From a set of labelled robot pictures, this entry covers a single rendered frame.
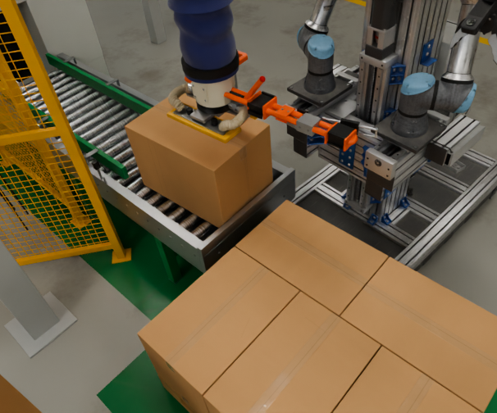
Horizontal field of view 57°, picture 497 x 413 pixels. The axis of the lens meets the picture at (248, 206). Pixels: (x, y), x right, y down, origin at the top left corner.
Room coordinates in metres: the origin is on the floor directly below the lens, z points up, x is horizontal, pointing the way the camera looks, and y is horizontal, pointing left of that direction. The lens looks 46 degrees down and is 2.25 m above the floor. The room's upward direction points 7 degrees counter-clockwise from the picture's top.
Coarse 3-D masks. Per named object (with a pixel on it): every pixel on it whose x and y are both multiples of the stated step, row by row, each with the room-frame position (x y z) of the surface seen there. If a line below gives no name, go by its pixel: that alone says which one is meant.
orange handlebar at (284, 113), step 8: (240, 56) 1.90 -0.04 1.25; (232, 88) 1.63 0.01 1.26; (224, 96) 1.60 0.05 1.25; (232, 96) 1.58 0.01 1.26; (272, 112) 1.44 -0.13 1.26; (280, 112) 1.42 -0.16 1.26; (288, 112) 1.41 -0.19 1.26; (296, 112) 1.41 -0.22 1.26; (280, 120) 1.41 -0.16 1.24; (288, 120) 1.38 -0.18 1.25; (312, 128) 1.31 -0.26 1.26; (328, 128) 1.31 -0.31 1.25; (352, 144) 1.21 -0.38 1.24
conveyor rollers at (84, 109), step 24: (24, 96) 3.03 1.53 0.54; (72, 96) 2.99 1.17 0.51; (96, 96) 2.92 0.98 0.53; (72, 120) 2.68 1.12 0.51; (96, 120) 2.60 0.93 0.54; (120, 120) 2.62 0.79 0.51; (96, 144) 2.38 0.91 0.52; (120, 144) 2.30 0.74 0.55; (144, 192) 1.85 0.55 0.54; (168, 216) 1.64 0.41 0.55; (192, 216) 1.62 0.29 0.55
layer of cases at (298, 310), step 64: (256, 256) 1.32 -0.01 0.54; (320, 256) 1.28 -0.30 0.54; (384, 256) 1.24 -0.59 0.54; (192, 320) 1.02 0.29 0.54; (256, 320) 0.99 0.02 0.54; (320, 320) 0.96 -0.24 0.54; (384, 320) 0.92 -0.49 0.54; (448, 320) 0.89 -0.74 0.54; (192, 384) 0.75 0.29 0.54; (256, 384) 0.72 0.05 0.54; (320, 384) 0.69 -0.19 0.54; (384, 384) 0.67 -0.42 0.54; (448, 384) 0.64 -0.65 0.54
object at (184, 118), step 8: (184, 104) 1.74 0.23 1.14; (168, 112) 1.69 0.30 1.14; (176, 112) 1.68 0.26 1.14; (184, 112) 1.67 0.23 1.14; (192, 112) 1.65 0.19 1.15; (176, 120) 1.65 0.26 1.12; (184, 120) 1.62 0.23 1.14; (192, 120) 1.61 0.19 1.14; (208, 120) 1.59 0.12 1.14; (216, 120) 1.55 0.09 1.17; (200, 128) 1.55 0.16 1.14; (208, 128) 1.54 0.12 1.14; (216, 128) 1.54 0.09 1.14; (240, 128) 1.53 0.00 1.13; (216, 136) 1.49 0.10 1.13; (224, 136) 1.48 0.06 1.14; (232, 136) 1.49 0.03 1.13
